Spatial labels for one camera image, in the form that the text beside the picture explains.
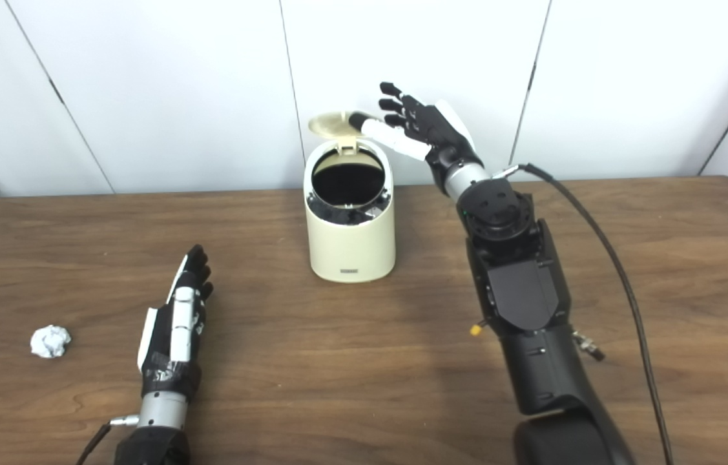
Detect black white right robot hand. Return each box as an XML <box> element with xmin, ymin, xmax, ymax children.
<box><xmin>349</xmin><ymin>82</ymin><xmax>484</xmax><ymax>188</ymax></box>

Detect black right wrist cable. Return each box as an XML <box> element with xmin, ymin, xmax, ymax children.
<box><xmin>493</xmin><ymin>163</ymin><xmax>674</xmax><ymax>465</ymax></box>

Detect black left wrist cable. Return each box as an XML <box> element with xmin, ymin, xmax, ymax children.
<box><xmin>76</xmin><ymin>415</ymin><xmax>141</xmax><ymax>465</ymax></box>

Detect cream-colored bin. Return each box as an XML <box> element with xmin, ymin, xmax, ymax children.
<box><xmin>304</xmin><ymin>138</ymin><xmax>397</xmax><ymax>284</ymax></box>

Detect white paper ball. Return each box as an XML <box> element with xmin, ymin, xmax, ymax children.
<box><xmin>30</xmin><ymin>325</ymin><xmax>72</xmax><ymax>359</ymax></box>

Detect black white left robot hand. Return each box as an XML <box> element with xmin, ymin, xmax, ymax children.
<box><xmin>137</xmin><ymin>244</ymin><xmax>214</xmax><ymax>398</ymax></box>

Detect round cream bin lid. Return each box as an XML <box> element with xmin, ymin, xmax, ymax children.
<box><xmin>308</xmin><ymin>111</ymin><xmax>371</xmax><ymax>154</ymax></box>

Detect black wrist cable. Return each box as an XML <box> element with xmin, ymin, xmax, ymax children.
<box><xmin>493</xmin><ymin>163</ymin><xmax>674</xmax><ymax>465</ymax></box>
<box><xmin>76</xmin><ymin>415</ymin><xmax>141</xmax><ymax>465</ymax></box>

